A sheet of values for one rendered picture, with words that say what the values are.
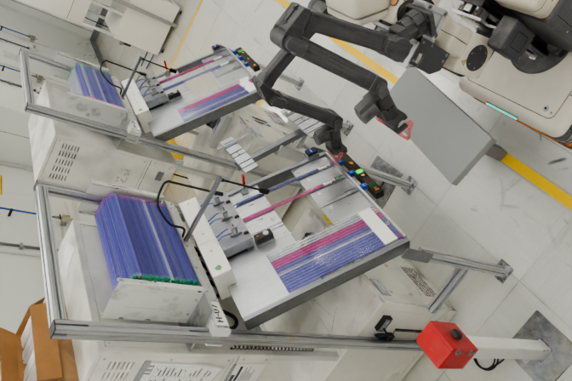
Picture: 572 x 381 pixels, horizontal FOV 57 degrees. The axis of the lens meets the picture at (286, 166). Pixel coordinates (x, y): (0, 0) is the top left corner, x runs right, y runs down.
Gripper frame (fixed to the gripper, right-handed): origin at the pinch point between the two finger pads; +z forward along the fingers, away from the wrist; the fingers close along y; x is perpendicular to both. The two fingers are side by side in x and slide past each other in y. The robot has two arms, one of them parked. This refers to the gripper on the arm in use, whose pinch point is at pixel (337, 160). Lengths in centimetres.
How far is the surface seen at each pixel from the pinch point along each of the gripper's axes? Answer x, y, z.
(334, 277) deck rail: -36, 60, 1
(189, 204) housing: -72, -5, -6
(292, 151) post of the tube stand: -11.3, -29.5, 8.1
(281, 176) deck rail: -26.8, -8.3, 2.5
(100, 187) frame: -104, -12, -28
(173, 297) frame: -92, 49, -15
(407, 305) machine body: -3, 60, 42
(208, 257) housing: -75, 29, -6
